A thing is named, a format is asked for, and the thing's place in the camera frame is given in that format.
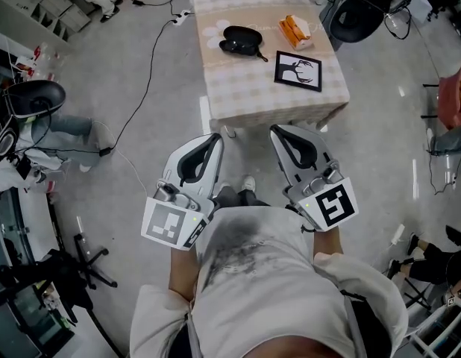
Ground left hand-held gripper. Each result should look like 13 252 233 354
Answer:
140 132 225 252

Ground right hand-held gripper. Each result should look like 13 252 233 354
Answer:
269 124 360 233

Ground round wire-frame glasses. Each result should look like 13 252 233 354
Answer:
222 40 254 54

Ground black glasses case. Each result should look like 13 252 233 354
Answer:
218 25 269 63

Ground person's right forearm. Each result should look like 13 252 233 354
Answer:
312 227 343 257

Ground person's left forearm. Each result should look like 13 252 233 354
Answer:
169 248 200 301

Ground person's dark trousers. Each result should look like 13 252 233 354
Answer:
213 184 271 209

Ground black-framed antler picture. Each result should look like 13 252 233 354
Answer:
274 50 323 92

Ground white power strip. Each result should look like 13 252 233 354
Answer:
170 9 192 25
390 224 406 245

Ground orange tissue packet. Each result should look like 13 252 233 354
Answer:
277 14 316 51

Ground person's white shirt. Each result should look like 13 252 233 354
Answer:
129 205 410 358

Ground black office chair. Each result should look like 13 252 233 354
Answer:
0 233 119 327

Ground curved glass desk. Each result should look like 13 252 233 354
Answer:
0 184 116 358

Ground white cubby cabinet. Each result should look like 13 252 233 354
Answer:
0 0 92 46

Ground black power adapter cable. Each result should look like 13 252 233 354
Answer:
130 0 196 14
98 19 178 158

